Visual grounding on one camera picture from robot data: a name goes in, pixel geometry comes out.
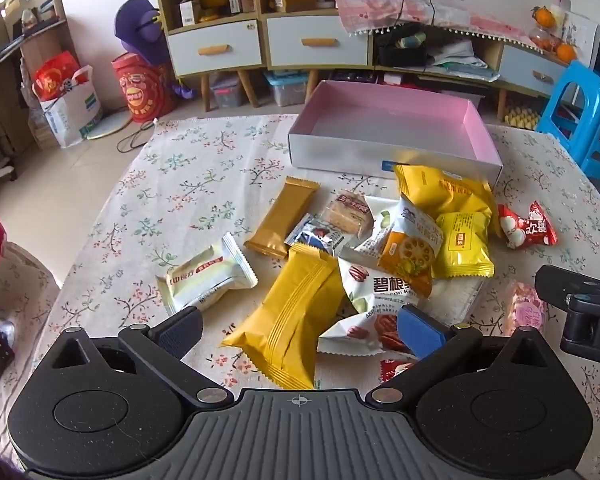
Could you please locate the blue white small packet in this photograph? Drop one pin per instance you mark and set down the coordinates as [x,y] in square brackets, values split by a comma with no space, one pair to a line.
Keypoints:
[312,235]

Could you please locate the long wooden tv stand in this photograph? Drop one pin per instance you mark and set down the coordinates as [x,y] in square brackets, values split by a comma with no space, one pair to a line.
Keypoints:
[530,72]

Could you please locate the red gift bag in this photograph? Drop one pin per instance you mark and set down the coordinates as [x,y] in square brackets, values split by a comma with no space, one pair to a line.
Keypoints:
[55,77]

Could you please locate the yellow egg tray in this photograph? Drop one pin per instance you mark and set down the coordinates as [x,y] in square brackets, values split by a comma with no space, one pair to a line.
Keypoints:
[521,117]

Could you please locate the golden brown bar packet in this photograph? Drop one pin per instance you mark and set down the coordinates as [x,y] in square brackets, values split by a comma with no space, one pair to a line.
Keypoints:
[280,220]

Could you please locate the small yellow snack packet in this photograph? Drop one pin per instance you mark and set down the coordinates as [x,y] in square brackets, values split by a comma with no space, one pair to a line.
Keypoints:
[462,247]

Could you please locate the blue lid storage bin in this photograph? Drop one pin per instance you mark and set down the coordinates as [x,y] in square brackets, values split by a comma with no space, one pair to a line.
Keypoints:
[285,92]

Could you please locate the clear sandwich cake packet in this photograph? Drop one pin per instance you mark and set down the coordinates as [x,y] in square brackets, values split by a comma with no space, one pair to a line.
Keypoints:
[347,212]

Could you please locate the red white candy packet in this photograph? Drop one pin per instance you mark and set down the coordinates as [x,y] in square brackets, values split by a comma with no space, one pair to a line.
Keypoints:
[530,230]

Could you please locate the clear white snack packet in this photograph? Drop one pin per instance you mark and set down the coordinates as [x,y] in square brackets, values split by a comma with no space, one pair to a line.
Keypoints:
[460,300]

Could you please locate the short wooden drawer cabinet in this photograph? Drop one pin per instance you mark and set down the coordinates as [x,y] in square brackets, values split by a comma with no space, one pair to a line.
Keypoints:
[320,55]

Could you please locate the yellow pleated snack packet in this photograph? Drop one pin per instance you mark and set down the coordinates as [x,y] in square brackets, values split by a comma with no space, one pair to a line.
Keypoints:
[285,320]

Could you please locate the plain orange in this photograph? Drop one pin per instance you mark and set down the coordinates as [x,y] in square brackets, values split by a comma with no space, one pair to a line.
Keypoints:
[566,53]

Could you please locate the wooden corner shelf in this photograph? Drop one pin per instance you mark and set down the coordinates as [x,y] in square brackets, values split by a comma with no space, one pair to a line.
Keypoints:
[30,35]

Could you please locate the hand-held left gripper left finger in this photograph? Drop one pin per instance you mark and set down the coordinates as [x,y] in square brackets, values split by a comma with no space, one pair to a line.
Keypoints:
[180,332]

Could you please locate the orange with leaves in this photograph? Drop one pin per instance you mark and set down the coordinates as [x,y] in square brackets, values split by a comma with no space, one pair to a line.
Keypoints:
[544,17]

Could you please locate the glass jar of oranges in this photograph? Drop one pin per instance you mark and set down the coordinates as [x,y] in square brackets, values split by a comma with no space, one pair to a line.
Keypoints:
[542,40]

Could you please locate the grey clear storage bin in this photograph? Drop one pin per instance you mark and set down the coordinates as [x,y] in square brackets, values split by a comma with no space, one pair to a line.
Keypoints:
[229,92]

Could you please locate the white green print snack packet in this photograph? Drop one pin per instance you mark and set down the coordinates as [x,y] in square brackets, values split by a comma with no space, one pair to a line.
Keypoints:
[380,227]

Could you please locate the white carton box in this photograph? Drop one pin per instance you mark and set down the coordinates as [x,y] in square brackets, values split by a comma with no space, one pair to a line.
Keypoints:
[189,10]

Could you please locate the pink cardboard box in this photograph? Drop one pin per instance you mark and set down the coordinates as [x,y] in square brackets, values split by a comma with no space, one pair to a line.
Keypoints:
[380,120]

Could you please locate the large yellow snack bag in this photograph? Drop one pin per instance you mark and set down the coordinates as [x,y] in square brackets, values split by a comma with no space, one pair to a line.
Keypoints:
[440,190]

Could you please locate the yellow round item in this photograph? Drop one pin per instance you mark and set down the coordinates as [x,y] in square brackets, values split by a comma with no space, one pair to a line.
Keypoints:
[215,2]

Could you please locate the red cylinder bucket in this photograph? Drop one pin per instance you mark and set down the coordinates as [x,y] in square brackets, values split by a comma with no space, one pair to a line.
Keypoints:
[142,90]

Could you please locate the blue plastic stool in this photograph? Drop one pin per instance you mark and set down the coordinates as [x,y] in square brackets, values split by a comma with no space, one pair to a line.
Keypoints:
[580,85]

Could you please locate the brown carton box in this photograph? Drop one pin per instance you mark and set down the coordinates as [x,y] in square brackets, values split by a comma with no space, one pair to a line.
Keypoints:
[237,0]

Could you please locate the cream white snack packet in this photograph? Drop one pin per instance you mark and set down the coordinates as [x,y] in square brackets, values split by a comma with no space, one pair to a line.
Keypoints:
[205,275]

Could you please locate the white orange print snack packet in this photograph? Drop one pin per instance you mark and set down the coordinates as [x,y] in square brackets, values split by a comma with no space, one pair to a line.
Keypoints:
[410,252]

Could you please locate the white shopping bag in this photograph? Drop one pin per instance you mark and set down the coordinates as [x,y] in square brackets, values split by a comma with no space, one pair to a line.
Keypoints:
[70,110]

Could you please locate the round gold floor base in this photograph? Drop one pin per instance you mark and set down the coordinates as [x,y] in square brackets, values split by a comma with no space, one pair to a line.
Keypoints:
[107,127]

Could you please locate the pink cherry print cloth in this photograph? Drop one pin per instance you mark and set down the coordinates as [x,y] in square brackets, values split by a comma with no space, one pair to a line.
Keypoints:
[380,10]

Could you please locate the pink snack packet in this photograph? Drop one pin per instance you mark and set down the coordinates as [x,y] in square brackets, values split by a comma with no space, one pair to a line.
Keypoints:
[527,310]

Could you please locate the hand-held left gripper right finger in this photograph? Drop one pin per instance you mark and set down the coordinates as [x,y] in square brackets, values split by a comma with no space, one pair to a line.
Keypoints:
[417,330]

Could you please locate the purple plush toy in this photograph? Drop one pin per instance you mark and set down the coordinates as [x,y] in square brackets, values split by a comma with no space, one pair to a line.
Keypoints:
[140,30]

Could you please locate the black bag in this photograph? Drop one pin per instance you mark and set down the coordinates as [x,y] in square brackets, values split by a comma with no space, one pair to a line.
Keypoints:
[402,55]

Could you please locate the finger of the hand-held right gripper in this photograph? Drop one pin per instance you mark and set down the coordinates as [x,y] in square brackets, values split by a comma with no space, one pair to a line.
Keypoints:
[555,280]

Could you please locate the pile of documents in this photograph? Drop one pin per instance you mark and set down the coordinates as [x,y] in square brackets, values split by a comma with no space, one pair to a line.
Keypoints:
[460,60]

